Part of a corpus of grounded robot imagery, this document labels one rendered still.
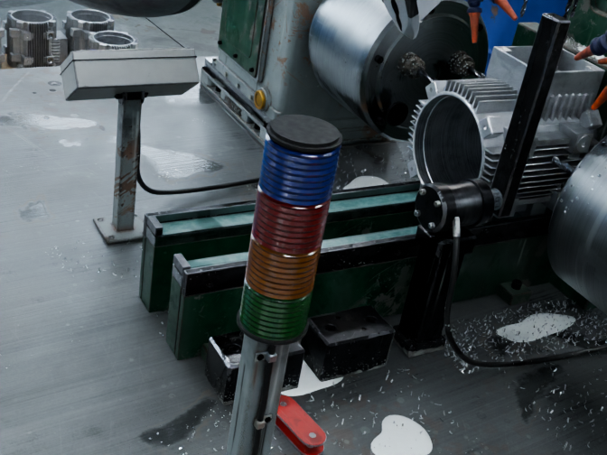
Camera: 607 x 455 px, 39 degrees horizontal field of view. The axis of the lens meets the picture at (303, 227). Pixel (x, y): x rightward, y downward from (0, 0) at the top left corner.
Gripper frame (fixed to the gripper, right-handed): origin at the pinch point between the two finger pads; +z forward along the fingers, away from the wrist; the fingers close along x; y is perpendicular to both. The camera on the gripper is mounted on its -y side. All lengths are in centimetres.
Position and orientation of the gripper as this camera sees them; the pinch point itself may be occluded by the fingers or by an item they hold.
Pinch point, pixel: (405, 32)
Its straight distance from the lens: 116.6
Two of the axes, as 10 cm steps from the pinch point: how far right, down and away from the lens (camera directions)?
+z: 3.0, 6.8, 6.7
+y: 8.3, -5.3, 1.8
